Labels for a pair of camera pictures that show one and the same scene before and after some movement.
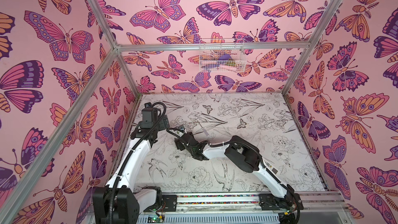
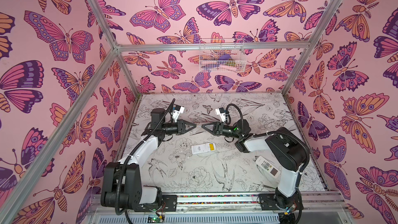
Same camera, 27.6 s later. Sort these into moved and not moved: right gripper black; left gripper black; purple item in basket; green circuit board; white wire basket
Moved: left gripper black; right gripper black
Not moved: green circuit board; white wire basket; purple item in basket
